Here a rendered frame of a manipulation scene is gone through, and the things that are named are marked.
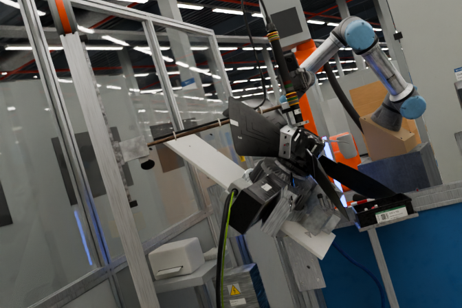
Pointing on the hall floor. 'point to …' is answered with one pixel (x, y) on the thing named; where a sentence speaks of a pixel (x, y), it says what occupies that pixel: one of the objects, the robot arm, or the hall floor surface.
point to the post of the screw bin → (383, 268)
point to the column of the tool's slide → (109, 170)
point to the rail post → (291, 276)
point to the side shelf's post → (202, 293)
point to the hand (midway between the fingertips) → (287, 73)
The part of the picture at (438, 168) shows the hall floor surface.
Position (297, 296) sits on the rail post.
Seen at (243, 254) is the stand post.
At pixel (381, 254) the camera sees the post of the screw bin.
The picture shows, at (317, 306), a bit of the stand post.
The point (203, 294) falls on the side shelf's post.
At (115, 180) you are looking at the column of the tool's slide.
